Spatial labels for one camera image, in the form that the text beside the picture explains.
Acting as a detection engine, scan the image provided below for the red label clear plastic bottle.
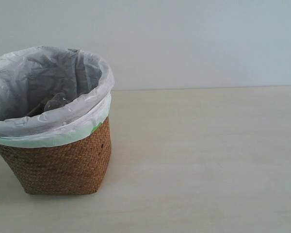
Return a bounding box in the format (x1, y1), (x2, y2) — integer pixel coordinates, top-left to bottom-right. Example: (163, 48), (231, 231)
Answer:
(44, 93), (71, 112)

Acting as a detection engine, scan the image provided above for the grey paper pulp tray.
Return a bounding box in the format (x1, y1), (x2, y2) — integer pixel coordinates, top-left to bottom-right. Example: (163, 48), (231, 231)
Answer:
(25, 96), (53, 117)

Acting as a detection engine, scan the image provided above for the woven brown wicker basket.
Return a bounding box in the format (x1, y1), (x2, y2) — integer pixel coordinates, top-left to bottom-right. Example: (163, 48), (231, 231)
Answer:
(0, 118), (112, 196)

